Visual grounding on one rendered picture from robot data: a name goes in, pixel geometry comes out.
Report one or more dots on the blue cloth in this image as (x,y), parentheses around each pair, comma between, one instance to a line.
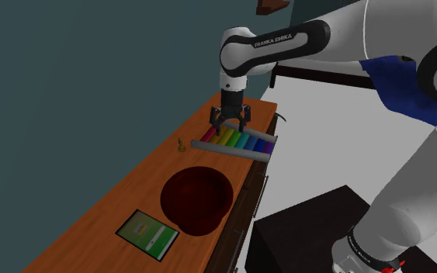
(399,87)

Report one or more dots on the tablet with green screen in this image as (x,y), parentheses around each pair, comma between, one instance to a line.
(148,234)

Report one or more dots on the dark red bowl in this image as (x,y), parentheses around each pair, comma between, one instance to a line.
(197,198)

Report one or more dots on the brown wall object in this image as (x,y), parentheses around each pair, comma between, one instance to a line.
(269,5)

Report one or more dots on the rainbow xylophone toy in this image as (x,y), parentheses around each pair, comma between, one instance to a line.
(241,140)

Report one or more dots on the dark robot stand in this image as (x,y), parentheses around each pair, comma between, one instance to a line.
(297,234)

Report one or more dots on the dark furniture frame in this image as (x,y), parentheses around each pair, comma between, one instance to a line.
(316,74)

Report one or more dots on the yellow chess pawn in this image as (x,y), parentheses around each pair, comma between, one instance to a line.
(181,146)

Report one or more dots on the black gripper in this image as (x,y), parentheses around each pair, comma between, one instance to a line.
(232,100)

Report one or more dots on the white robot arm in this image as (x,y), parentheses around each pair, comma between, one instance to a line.
(411,211)

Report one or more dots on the wooden chest of drawers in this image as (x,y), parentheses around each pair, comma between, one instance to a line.
(135,189)

